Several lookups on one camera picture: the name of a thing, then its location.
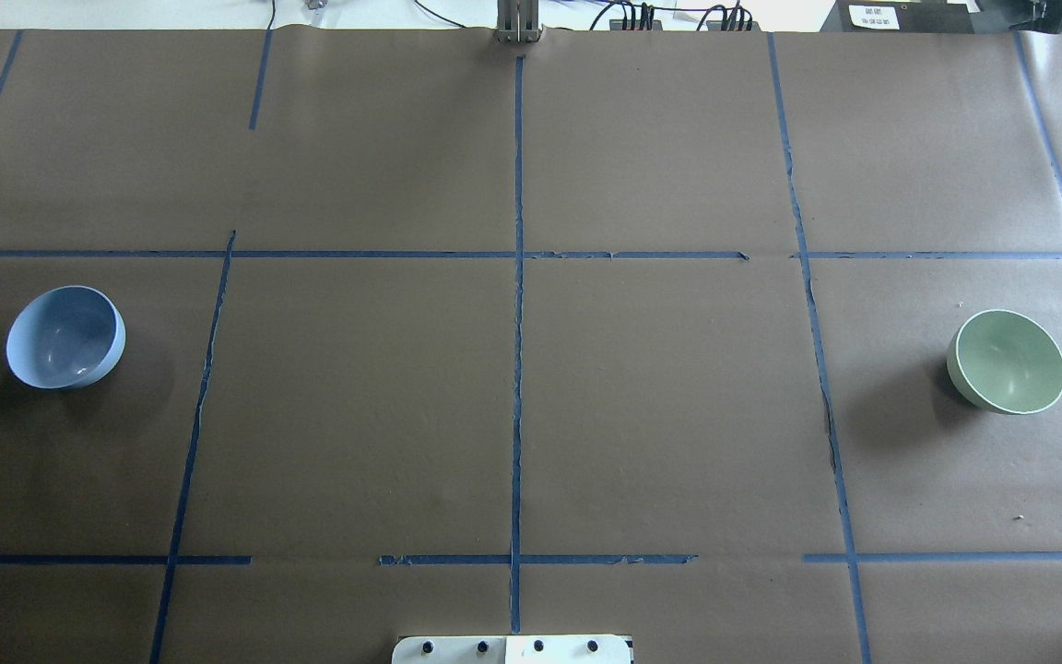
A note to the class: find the blue bowl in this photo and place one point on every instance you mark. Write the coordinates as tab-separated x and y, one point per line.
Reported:
66	338

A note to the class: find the green bowl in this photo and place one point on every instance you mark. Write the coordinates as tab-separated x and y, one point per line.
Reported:
1004	362

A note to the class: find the white plate with black knobs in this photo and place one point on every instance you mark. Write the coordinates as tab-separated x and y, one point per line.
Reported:
515	648

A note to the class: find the brown paper table cover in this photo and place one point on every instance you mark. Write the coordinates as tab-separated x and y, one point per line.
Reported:
427	334

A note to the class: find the black power strip with plugs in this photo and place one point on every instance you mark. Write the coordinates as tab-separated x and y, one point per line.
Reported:
642	16

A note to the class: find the black box with white label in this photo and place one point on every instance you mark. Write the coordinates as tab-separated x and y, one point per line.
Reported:
916	17

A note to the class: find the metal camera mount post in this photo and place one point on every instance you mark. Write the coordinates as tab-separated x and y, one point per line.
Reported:
518	21

